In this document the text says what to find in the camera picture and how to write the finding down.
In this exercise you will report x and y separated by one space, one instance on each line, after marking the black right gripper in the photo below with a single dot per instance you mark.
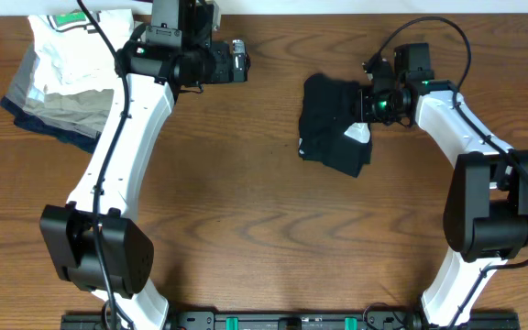
365 96

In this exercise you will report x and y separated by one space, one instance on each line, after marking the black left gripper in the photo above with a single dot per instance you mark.
223 74

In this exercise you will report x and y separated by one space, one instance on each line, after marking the black t-shirt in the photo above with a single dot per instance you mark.
326 125

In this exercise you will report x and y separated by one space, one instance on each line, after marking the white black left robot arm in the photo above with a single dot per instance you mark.
93 240

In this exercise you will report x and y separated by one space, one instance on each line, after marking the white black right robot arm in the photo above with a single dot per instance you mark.
485 220

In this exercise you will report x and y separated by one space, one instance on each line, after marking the beige folded garment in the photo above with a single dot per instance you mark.
84 113

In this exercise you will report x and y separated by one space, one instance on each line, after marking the navy folded garment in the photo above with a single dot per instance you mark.
33 124

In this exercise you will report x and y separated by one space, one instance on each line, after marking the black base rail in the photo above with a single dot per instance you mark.
245 321

